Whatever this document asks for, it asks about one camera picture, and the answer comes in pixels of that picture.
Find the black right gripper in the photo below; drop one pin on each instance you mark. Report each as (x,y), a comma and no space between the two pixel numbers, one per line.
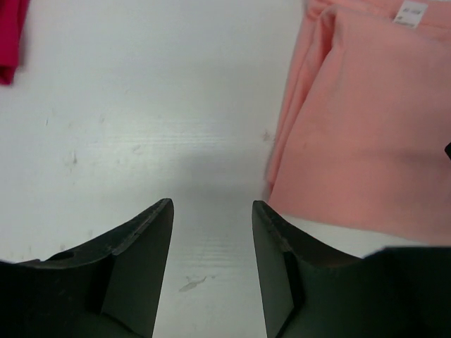
(448,150)

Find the salmon pink t-shirt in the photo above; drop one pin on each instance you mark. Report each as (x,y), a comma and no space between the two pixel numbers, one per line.
(365,120)

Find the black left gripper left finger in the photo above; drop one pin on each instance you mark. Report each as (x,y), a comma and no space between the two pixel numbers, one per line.
(109,286)

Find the red t-shirt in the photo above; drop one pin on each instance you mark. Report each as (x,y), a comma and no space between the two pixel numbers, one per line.
(12,20)

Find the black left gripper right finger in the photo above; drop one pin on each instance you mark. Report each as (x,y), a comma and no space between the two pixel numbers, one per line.
(310,289)

